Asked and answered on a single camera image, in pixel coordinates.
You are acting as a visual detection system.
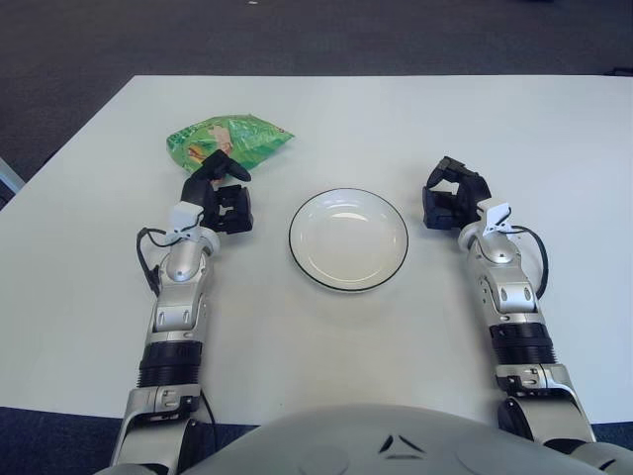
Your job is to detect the pale grey furniture edge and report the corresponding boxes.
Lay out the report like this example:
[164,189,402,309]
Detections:
[0,156,26,207]

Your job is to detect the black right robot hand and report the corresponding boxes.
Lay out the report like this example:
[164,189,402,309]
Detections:
[421,155,513,237]

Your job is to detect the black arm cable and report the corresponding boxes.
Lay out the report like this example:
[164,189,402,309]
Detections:
[498,225,549,299]
[136,226,219,446]

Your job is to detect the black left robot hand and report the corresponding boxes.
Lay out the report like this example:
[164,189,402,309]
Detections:
[167,150,256,243]

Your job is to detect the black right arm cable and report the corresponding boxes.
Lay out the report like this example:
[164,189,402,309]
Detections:
[498,225,549,299]

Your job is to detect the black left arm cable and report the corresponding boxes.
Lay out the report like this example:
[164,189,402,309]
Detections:
[136,226,219,446]

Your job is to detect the green snack bag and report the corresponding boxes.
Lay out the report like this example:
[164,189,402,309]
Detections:
[165,113,297,174]

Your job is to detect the grey robot torso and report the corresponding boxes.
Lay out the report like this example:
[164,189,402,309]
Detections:
[187,403,594,475]

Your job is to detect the white plate with black rim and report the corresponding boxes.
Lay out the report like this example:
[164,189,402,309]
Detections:
[288,187,410,294]

